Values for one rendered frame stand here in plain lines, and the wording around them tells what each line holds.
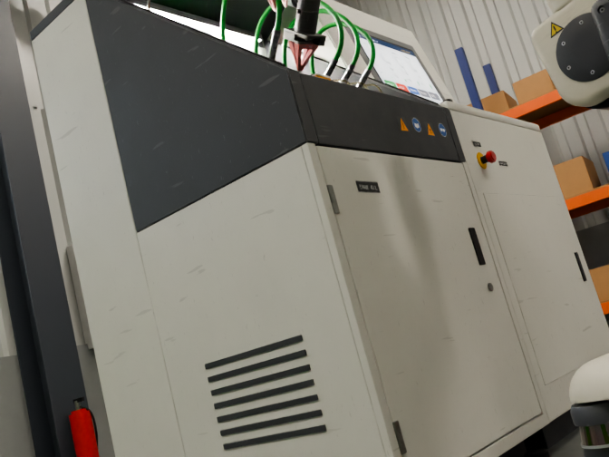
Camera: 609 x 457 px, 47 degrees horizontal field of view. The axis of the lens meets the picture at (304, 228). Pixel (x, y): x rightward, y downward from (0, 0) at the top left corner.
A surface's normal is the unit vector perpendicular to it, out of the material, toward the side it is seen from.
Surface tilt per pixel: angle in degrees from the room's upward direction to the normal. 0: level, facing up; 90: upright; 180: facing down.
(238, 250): 90
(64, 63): 90
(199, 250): 90
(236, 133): 90
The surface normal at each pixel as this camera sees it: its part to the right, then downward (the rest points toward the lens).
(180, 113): -0.63, 0.02
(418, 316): 0.73, -0.32
